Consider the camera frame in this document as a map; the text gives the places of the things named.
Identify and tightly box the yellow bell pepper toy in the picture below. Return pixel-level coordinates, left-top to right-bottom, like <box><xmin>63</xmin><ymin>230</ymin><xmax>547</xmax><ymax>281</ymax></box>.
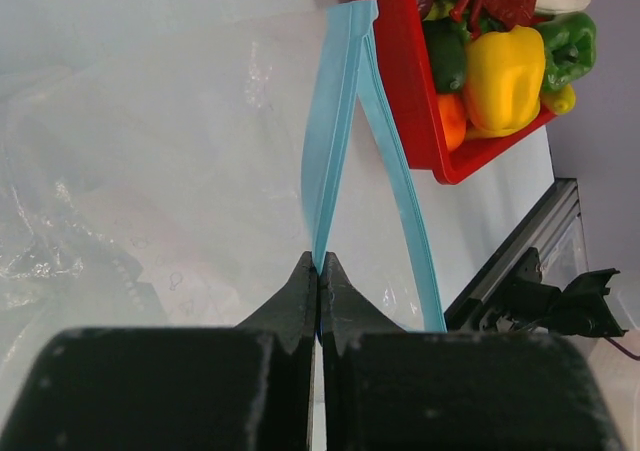
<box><xmin>462</xmin><ymin>26</ymin><xmax>546</xmax><ymax>140</ymax></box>

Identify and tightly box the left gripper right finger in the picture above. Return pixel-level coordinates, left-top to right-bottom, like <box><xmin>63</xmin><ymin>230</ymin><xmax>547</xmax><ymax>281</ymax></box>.
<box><xmin>319</xmin><ymin>253</ymin><xmax>624</xmax><ymax>450</ymax></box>

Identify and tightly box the clear blue zip bag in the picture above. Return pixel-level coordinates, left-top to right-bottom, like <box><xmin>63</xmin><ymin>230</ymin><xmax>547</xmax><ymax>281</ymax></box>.
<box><xmin>1</xmin><ymin>0</ymin><xmax>445</xmax><ymax>331</ymax></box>

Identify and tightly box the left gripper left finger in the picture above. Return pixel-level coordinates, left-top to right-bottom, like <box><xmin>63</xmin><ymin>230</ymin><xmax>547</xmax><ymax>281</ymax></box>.
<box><xmin>1</xmin><ymin>253</ymin><xmax>318</xmax><ymax>450</ymax></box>

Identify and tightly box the yellow banana bunch toy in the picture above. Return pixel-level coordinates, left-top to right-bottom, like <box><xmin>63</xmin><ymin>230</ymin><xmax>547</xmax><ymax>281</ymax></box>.
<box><xmin>540</xmin><ymin>84</ymin><xmax>577</xmax><ymax>115</ymax></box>

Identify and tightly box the green bell pepper toy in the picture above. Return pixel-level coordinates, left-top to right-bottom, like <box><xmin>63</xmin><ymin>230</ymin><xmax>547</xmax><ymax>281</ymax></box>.
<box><xmin>534</xmin><ymin>12</ymin><xmax>597</xmax><ymax>92</ymax></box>

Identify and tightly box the orange tangerine toy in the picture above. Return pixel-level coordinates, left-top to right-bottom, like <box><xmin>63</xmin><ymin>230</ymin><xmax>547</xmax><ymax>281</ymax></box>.
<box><xmin>436</xmin><ymin>94</ymin><xmax>467</xmax><ymax>152</ymax></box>

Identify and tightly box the red plastic tray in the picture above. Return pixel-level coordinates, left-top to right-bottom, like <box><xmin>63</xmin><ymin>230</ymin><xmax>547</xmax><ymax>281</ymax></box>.
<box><xmin>374</xmin><ymin>0</ymin><xmax>556</xmax><ymax>185</ymax></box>

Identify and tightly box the dark green lime toy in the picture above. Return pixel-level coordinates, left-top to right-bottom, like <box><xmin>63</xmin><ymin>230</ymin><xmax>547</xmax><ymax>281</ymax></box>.
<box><xmin>422</xmin><ymin>20</ymin><xmax>467</xmax><ymax>94</ymax></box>

